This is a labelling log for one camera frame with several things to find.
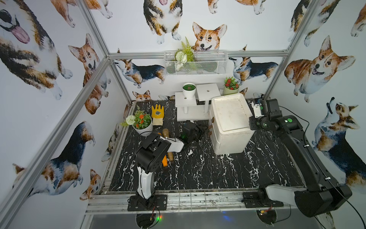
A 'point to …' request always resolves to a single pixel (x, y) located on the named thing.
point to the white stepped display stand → (192, 103)
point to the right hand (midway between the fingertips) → (250, 119)
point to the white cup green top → (189, 89)
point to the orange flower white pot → (142, 123)
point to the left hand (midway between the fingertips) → (211, 126)
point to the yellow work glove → (157, 114)
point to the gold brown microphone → (166, 133)
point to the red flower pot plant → (230, 86)
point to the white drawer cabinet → (229, 118)
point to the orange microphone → (164, 161)
